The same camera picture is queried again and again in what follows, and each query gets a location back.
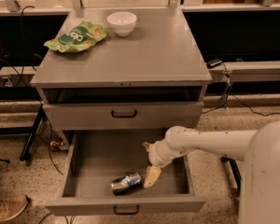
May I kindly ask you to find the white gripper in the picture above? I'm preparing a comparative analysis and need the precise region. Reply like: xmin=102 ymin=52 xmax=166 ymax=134
xmin=142 ymin=141 xmax=177 ymax=189

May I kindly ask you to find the black lower drawer handle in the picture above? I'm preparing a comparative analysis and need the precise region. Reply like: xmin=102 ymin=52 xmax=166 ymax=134
xmin=113 ymin=204 xmax=140 ymax=216

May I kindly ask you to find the silver redbull can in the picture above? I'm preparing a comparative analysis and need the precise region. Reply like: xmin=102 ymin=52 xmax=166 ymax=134
xmin=110 ymin=172 xmax=142 ymax=195

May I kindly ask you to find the black table leg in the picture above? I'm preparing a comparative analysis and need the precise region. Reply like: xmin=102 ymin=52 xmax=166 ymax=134
xmin=20 ymin=107 xmax=44 ymax=161

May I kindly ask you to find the beige sneaker shoe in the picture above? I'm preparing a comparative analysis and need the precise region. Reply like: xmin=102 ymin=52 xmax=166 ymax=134
xmin=0 ymin=195 xmax=28 ymax=223

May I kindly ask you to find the white ceramic bowl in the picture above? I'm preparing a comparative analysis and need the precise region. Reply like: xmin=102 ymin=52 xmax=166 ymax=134
xmin=107 ymin=11 xmax=137 ymax=37

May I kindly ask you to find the green snack bag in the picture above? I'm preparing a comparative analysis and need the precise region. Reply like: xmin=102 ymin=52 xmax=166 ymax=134
xmin=44 ymin=21 xmax=108 ymax=53

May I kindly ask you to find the small black device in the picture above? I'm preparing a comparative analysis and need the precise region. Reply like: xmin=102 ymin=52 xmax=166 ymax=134
xmin=206 ymin=59 xmax=222 ymax=69

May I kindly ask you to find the closed grey upper drawer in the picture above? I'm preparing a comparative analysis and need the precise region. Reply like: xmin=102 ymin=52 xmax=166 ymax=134
xmin=44 ymin=102 xmax=203 ymax=131

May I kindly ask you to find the black metal stand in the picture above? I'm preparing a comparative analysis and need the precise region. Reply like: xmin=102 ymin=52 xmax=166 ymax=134
xmin=221 ymin=157 xmax=242 ymax=190

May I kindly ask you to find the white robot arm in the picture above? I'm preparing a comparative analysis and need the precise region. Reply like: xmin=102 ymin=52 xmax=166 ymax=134
xmin=144 ymin=120 xmax=280 ymax=224

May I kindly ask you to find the black drawer handle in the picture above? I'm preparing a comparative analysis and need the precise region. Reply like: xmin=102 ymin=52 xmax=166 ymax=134
xmin=113 ymin=204 xmax=140 ymax=216
xmin=111 ymin=110 xmax=138 ymax=119

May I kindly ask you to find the open grey lower drawer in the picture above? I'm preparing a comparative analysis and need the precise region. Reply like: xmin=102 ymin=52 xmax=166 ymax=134
xmin=46 ymin=129 xmax=205 ymax=216

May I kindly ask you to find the grey drawer cabinet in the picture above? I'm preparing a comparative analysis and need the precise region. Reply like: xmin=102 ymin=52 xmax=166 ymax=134
xmin=31 ymin=8 xmax=211 ymax=144

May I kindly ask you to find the black power cable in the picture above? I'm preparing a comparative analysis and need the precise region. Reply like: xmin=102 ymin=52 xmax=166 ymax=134
xmin=201 ymin=63 xmax=280 ymax=118

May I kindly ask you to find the black upper drawer handle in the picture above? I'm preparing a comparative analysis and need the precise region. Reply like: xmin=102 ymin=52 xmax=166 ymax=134
xmin=111 ymin=110 xmax=138 ymax=119

